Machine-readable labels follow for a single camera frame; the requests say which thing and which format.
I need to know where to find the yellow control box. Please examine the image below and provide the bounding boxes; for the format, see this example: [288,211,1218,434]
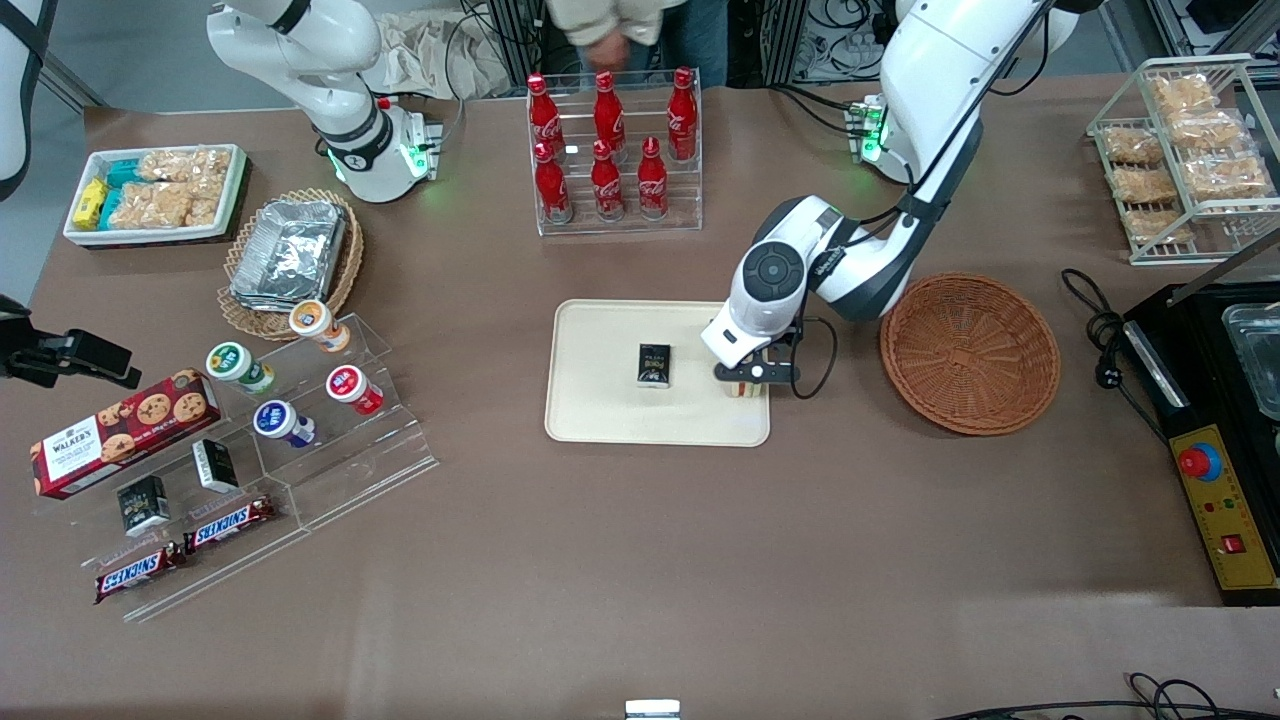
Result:
[1170,425,1279,593]

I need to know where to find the red Walkers cookie box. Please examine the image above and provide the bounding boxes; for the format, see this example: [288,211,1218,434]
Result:
[30,370,223,499]

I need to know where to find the light wicker basket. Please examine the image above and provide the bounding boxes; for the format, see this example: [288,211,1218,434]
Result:
[218,188,365,341]

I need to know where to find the blue lid cup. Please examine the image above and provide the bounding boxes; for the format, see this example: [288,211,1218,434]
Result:
[253,400,316,448]

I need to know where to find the clear glass tray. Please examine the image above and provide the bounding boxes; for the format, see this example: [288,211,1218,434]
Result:
[1222,303,1280,421]

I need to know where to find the cream plastic tray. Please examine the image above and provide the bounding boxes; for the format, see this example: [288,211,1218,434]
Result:
[545,300,771,448]

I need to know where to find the white rectangular bin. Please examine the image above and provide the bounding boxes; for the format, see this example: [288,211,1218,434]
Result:
[63,145,248,248]

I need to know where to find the beige crumpled bag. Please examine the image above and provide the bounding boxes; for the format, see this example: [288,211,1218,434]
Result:
[378,10,513,101]

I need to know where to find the person in blue jeans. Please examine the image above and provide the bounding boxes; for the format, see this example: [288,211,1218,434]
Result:
[660,0,731,73]

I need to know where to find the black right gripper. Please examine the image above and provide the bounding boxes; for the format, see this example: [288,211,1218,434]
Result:
[0,295,141,391]

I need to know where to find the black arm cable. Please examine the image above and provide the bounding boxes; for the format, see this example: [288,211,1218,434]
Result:
[790,0,1051,399]

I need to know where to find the orange lid cup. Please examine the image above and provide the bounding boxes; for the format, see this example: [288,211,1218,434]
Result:
[290,300,351,353]

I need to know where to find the black floor cables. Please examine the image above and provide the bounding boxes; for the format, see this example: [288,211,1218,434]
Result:
[935,672,1280,720]

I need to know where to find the clear acrylic bottle rack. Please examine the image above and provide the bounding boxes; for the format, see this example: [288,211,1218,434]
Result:
[528,70,703,237]

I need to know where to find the cream sleeved forearm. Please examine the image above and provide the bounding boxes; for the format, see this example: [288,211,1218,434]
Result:
[548,0,691,46]

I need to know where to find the Snickers bar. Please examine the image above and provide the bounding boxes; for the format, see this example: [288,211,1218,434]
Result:
[95,543,186,604]
[183,497,276,554]

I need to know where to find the red cola bottle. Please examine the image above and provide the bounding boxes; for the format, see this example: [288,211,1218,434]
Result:
[527,73,566,156]
[594,70,627,151]
[590,140,626,222]
[533,142,573,224]
[667,67,699,161]
[637,137,669,220]

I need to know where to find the red lid cup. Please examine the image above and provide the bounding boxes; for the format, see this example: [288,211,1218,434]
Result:
[326,365,384,416]

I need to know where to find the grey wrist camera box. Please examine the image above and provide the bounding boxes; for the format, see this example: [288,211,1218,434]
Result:
[713,360,793,387]

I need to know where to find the black table appliance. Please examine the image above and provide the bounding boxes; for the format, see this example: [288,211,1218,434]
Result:
[1122,283,1280,608]

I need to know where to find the rice cracker pack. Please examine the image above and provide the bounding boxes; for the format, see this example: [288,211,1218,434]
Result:
[1125,208,1196,244]
[108,182,223,229]
[138,148,233,183]
[1113,167,1178,204]
[1185,152,1276,201]
[1148,75,1216,113]
[1170,110,1246,151]
[1103,128,1164,166]

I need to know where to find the green lid cup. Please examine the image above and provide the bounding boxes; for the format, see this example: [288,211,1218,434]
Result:
[206,342,275,394]

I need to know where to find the black cable with plug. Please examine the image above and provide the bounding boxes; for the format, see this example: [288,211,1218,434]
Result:
[1060,268,1171,441]

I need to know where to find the clear acrylic stepped display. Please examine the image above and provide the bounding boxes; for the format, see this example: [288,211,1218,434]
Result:
[40,313,438,623]

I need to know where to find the wire rack of pastries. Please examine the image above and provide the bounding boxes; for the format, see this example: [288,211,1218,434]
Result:
[1087,55,1280,266]

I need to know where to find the person's bare hand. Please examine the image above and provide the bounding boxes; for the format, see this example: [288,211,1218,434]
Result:
[585,28,630,71]

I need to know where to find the brown round wicker basket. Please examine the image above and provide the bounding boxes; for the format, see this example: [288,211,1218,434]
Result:
[880,273,1061,436]

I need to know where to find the stack of foil trays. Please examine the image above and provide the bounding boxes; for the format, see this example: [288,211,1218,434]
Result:
[230,200,348,313]

